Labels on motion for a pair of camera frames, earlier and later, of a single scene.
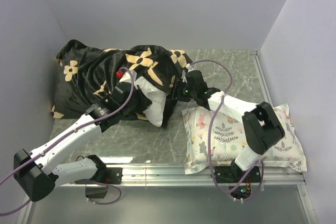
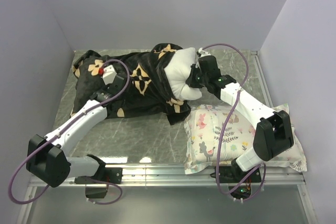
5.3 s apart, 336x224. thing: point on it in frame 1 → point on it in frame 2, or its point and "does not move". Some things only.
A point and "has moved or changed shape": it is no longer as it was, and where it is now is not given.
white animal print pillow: x=212 y=140 does not move
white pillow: x=157 y=96 → x=177 y=69
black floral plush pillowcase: x=84 y=74 has moved or changed shape
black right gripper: x=179 y=84 → x=191 y=81
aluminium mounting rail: x=174 y=175 does not move
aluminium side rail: x=262 y=76 does not move
